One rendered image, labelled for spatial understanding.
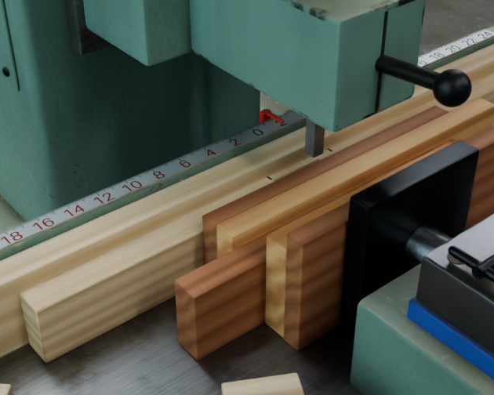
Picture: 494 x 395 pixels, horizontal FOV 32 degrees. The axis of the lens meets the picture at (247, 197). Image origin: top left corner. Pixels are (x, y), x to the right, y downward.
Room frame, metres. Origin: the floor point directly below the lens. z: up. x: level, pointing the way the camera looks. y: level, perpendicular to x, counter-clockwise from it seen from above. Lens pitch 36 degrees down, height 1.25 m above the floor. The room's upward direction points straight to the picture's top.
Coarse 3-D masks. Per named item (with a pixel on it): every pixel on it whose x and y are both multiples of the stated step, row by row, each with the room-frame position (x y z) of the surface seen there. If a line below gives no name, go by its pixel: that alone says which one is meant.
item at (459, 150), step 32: (448, 160) 0.39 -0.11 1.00; (384, 192) 0.36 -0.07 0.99; (416, 192) 0.37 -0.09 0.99; (448, 192) 0.39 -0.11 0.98; (352, 224) 0.36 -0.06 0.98; (384, 224) 0.36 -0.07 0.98; (416, 224) 0.37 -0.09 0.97; (448, 224) 0.39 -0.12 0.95; (352, 256) 0.36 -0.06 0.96; (384, 256) 0.36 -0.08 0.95; (416, 256) 0.36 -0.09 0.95; (352, 288) 0.35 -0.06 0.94; (352, 320) 0.35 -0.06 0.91
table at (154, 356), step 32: (160, 320) 0.37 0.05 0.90; (32, 352) 0.34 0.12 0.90; (96, 352) 0.34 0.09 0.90; (128, 352) 0.34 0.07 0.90; (160, 352) 0.34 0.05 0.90; (224, 352) 0.34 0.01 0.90; (256, 352) 0.34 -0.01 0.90; (288, 352) 0.34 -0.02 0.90; (320, 352) 0.34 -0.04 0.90; (352, 352) 0.34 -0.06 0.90; (32, 384) 0.32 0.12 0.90; (64, 384) 0.32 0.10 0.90; (96, 384) 0.32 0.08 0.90; (128, 384) 0.32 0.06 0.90; (160, 384) 0.32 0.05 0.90; (192, 384) 0.32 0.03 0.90; (320, 384) 0.32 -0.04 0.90
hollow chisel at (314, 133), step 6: (306, 120) 0.47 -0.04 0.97; (306, 126) 0.47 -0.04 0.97; (312, 126) 0.47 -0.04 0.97; (318, 126) 0.47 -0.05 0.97; (306, 132) 0.47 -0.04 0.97; (312, 132) 0.47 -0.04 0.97; (318, 132) 0.47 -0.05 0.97; (324, 132) 0.47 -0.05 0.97; (306, 138) 0.47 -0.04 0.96; (312, 138) 0.47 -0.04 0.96; (318, 138) 0.47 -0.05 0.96; (306, 144) 0.47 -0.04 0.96; (312, 144) 0.47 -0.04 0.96; (318, 144) 0.47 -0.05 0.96; (306, 150) 0.47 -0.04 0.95; (312, 150) 0.47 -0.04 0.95; (318, 150) 0.47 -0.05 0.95; (312, 156) 0.47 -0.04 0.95
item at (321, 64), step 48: (192, 0) 0.51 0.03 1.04; (240, 0) 0.48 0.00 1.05; (288, 0) 0.44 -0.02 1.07; (336, 0) 0.44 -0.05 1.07; (384, 0) 0.44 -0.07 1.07; (192, 48) 0.51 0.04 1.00; (240, 48) 0.48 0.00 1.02; (288, 48) 0.44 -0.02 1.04; (336, 48) 0.41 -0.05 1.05; (384, 48) 0.43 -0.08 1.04; (288, 96) 0.44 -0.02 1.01; (336, 96) 0.41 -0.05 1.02; (384, 96) 0.44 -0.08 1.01
